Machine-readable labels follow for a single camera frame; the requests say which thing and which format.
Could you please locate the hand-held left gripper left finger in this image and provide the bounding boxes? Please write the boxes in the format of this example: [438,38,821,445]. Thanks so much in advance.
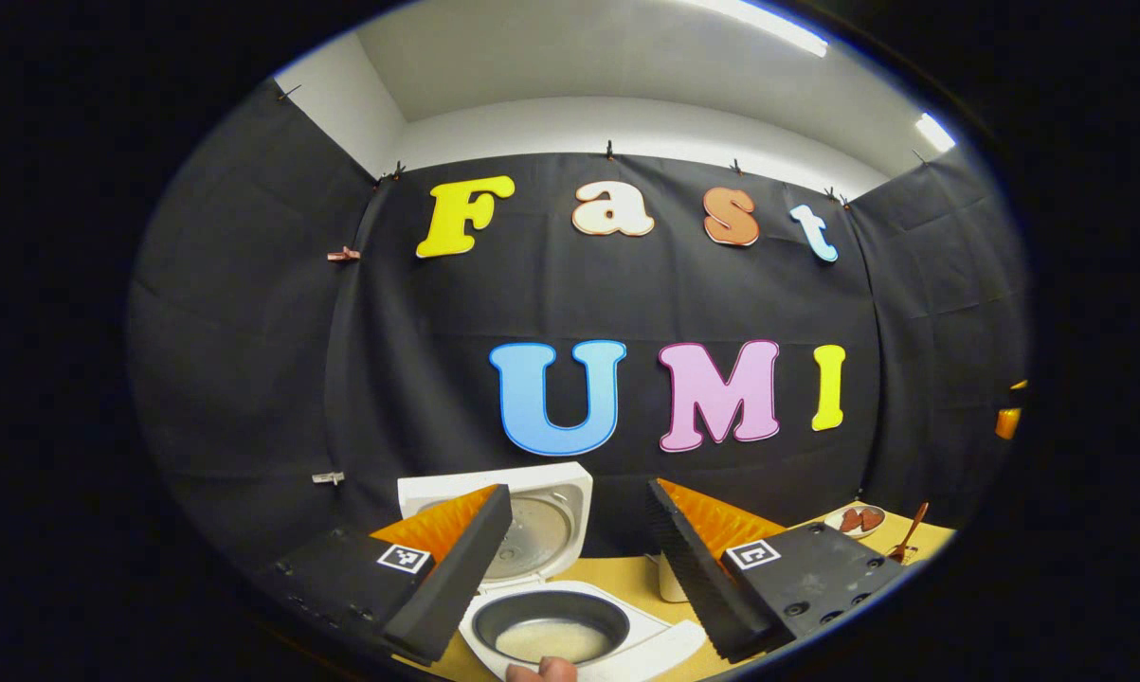
[255,483,515,666]

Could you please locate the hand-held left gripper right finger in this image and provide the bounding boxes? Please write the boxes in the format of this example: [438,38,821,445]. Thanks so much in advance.
[645,477,914,666]

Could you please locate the white rice cooker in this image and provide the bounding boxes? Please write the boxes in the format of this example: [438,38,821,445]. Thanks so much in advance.
[397,461,709,682]

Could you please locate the white rice heap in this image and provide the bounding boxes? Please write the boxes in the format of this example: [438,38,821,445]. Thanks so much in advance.
[496,620,614,664]

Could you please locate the brown wooden spoon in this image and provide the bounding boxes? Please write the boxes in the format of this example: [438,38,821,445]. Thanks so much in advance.
[892,502,930,562]

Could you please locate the white toaster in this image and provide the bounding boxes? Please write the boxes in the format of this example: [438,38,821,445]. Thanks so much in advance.
[647,554,690,604]

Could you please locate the small white round plate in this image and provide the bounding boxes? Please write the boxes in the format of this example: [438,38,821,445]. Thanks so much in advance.
[823,505,886,542]

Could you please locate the short ceiling light strip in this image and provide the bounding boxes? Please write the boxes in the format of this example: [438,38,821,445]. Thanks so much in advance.
[915,112,957,153]

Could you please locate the black backdrop cloth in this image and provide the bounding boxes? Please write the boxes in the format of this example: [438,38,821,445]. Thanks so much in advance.
[126,81,1033,588]

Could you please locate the long ceiling light strip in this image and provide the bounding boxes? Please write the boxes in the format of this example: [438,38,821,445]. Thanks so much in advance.
[712,0,829,59]

